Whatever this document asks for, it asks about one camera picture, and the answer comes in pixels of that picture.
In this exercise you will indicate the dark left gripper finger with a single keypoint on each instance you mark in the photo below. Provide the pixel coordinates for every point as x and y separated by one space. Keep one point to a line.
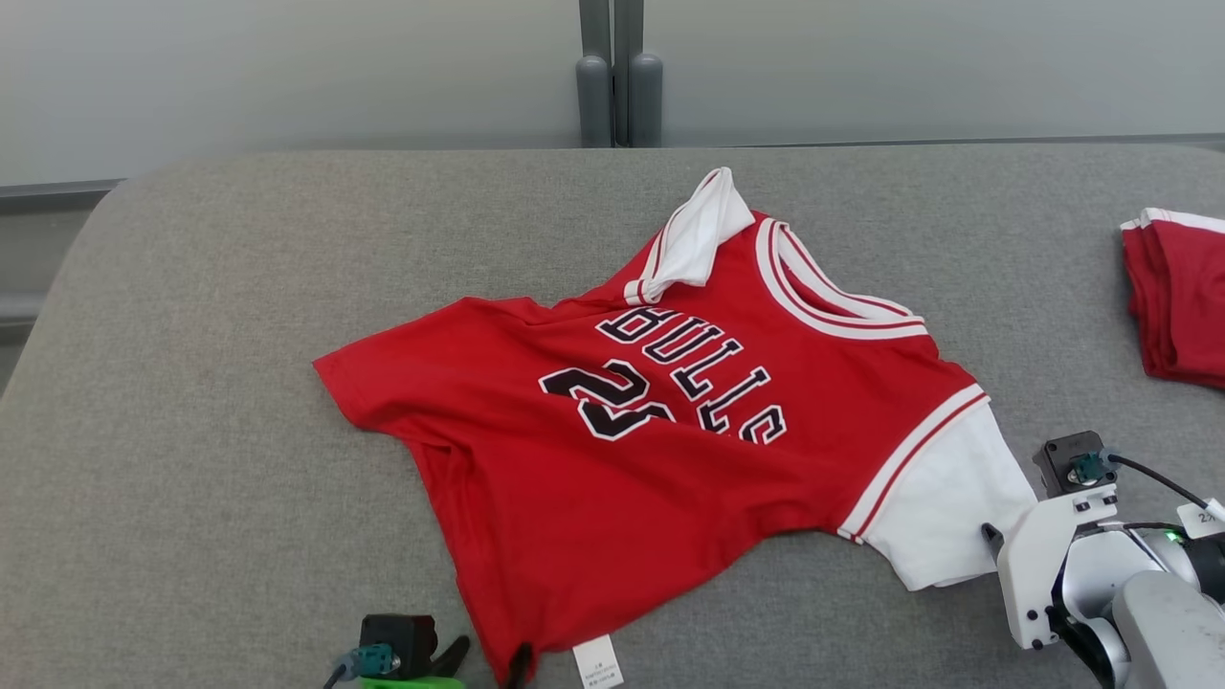
454 656
520 667

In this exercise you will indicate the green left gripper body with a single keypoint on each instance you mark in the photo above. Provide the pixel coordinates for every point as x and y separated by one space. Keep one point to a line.
412 683

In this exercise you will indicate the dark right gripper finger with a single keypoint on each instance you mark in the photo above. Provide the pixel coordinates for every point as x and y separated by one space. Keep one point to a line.
993 538

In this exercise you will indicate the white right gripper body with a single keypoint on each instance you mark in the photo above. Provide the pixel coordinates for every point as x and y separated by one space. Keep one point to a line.
1034 574

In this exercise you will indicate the red Bulls basketball jersey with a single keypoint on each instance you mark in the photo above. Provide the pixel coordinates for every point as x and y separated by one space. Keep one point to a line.
622 498

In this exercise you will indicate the red shorts with white trim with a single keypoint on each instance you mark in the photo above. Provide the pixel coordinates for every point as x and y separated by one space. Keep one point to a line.
1187 297

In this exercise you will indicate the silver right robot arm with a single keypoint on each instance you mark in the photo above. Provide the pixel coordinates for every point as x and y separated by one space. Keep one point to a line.
1158 622

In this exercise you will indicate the teal left camera connector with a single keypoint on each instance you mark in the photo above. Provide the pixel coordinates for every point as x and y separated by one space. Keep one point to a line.
375 660

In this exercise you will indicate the teal camera connector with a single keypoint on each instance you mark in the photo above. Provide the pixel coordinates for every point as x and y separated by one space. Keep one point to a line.
375 660
1089 467

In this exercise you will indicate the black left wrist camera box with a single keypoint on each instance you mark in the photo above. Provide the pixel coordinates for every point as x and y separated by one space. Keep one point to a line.
402 636

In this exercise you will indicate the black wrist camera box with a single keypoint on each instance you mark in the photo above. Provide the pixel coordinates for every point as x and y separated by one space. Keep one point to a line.
1057 455
402 636

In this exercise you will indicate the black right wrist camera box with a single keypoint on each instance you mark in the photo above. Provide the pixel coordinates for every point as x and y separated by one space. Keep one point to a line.
1057 455

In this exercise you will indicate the teal right camera connector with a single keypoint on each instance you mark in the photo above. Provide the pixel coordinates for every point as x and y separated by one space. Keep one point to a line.
1089 467

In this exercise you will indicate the grey metal frame post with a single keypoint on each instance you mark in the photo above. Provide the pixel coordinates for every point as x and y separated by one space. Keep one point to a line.
593 96
644 96

